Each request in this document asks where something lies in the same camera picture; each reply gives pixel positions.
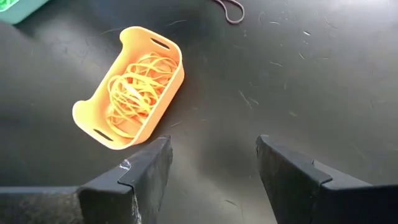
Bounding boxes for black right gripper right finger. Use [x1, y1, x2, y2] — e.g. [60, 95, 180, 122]
[255, 134, 398, 224]

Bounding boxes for orange plastic basket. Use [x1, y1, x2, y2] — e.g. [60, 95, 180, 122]
[72, 26, 185, 151]

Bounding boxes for orange rubber bands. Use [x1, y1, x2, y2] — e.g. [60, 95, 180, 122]
[105, 51, 178, 139]

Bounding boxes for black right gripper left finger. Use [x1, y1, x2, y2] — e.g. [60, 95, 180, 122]
[0, 134, 174, 224]

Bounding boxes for teal plastic basket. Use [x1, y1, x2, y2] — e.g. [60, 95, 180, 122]
[0, 0, 50, 25]

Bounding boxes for green rubber bands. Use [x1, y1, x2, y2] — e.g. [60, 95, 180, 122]
[0, 0, 19, 12]

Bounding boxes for black rubber band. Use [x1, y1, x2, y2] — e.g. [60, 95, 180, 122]
[213, 0, 246, 25]

